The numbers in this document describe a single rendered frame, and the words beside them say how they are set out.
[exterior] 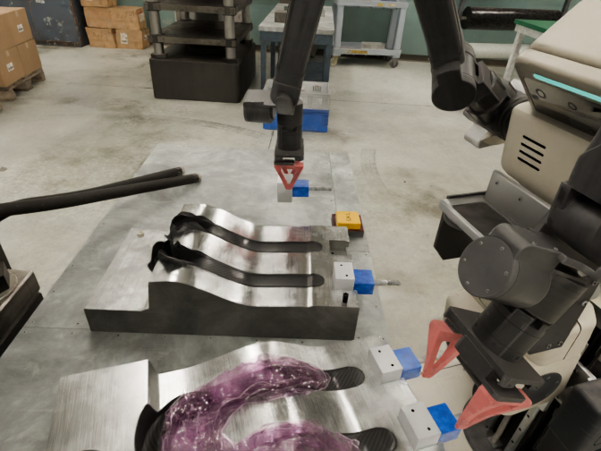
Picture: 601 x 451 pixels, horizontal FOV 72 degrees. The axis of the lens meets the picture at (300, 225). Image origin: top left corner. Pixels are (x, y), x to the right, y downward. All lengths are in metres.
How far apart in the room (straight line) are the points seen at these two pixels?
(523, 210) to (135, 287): 0.72
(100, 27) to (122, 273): 6.67
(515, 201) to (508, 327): 0.37
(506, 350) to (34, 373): 0.73
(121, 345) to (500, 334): 0.64
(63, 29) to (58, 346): 6.89
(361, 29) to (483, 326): 6.75
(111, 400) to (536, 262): 0.53
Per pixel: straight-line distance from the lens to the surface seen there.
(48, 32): 7.71
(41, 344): 0.92
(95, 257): 1.08
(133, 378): 0.66
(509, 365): 0.49
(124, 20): 7.30
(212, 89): 4.68
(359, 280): 0.80
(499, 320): 0.48
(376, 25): 7.13
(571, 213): 0.46
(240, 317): 0.79
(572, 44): 0.71
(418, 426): 0.66
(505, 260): 0.40
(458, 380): 1.53
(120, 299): 0.86
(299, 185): 1.01
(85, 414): 0.65
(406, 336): 1.98
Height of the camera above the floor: 1.42
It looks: 34 degrees down
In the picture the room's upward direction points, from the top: 3 degrees clockwise
